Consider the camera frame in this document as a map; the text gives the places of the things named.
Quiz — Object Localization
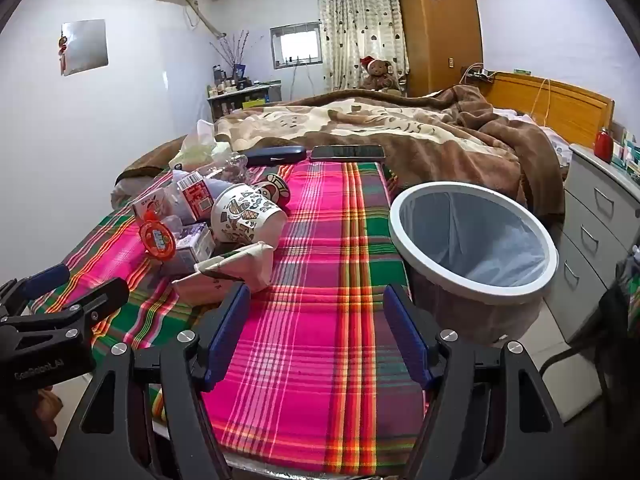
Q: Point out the red patterned small carton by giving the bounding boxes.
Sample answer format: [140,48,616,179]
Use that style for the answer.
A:
[172,170,213,223]

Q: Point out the crushed beige paper box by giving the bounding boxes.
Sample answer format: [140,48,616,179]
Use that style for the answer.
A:
[171,241,275,306]

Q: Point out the wooden headboard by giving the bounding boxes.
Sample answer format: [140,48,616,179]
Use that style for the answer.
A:
[484,71,615,148]

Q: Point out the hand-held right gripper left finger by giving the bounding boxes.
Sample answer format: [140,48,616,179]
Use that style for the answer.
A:
[60,284,252,480]

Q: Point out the patterned white paper cup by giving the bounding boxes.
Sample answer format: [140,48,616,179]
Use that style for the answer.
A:
[210,183,289,246]

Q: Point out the brown printed blanket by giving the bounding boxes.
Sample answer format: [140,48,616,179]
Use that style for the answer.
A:
[115,85,571,226]

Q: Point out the colourful plaid bag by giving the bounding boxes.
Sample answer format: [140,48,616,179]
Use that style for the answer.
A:
[627,255,640,341]

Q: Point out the white orange small carton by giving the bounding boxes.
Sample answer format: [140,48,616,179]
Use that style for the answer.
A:
[132,187,176,221]

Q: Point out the heart patterned curtain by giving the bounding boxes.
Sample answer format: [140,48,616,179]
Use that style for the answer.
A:
[316,0,410,93]

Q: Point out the small window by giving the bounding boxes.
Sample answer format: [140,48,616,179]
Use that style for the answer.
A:
[270,22,322,70]

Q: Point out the soft tissue pack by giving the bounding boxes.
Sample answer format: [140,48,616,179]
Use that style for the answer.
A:
[168,120,232,173]

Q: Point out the red cartoon drink can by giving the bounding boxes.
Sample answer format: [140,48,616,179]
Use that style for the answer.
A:
[257,173,292,209]

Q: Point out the grey drawer nightstand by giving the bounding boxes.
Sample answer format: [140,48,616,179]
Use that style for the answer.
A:
[542,142,640,343]

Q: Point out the wooden wardrobe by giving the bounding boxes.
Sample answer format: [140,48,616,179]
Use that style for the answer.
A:
[397,0,485,98]

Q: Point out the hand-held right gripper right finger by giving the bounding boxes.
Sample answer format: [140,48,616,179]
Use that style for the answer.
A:
[384,284,581,480]

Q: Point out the cluttered side shelf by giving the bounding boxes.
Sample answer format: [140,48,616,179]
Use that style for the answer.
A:
[207,80,283,123]

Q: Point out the silver wall panel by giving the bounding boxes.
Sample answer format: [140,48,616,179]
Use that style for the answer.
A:
[61,19,110,77]

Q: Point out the black smartphone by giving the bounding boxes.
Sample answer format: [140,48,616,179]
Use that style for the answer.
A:
[309,144,387,163]

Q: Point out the dark blue glasses case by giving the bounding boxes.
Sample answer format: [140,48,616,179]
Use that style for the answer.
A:
[239,145,308,167]

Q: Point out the orange cable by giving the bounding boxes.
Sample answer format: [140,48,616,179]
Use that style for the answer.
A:
[530,77,553,126]

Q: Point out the round white-rimmed bin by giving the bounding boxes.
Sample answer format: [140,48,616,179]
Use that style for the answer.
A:
[389,182,559,343]

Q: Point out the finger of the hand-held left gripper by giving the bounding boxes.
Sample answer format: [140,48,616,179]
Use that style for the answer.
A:
[0,278,131,347]
[0,264,72,317]

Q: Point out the pile of small boxes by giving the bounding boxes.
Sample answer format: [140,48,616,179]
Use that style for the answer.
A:
[612,125,640,181]

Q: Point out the dried branches in vase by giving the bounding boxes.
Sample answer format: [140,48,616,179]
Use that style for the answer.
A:
[210,30,251,81]

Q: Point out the white pink bedsheet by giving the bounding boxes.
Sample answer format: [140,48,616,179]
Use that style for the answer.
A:
[492,107,573,166]

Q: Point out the red jar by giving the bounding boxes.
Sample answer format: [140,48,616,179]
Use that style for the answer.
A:
[594,127,614,163]

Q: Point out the wrapped air conditioner pipe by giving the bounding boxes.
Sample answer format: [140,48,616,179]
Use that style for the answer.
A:
[182,0,226,38]

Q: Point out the teddy bear with red hat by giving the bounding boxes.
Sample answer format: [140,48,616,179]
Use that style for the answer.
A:
[359,56,402,93]

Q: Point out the orange lidded plastic cup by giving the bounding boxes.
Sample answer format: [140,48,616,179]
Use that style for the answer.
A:
[139,210,201,266]

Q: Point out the pink green plaid cloth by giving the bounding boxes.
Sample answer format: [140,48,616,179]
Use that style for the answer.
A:
[30,160,436,476]

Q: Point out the black metal frame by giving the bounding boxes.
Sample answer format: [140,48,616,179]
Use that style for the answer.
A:
[537,245,640,411]

